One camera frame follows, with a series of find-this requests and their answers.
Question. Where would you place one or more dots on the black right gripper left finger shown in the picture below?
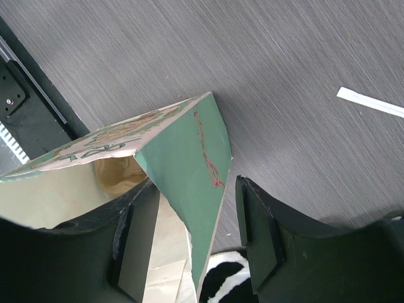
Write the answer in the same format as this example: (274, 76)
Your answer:
(101, 256)

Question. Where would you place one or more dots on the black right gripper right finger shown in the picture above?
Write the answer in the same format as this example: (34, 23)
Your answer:
(254, 206)

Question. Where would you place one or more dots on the printed paper gift bag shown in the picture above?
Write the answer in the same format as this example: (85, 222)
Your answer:
(185, 151)

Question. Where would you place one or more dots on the tan cloth lump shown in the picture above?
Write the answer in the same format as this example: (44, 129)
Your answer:
(117, 176)

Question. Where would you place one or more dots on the zebra striped blanket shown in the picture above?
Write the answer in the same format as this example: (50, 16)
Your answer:
(225, 277)

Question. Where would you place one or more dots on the white paper strip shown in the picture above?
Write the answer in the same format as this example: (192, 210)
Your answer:
(373, 103)

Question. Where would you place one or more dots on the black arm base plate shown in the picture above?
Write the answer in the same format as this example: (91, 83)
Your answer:
(33, 111)

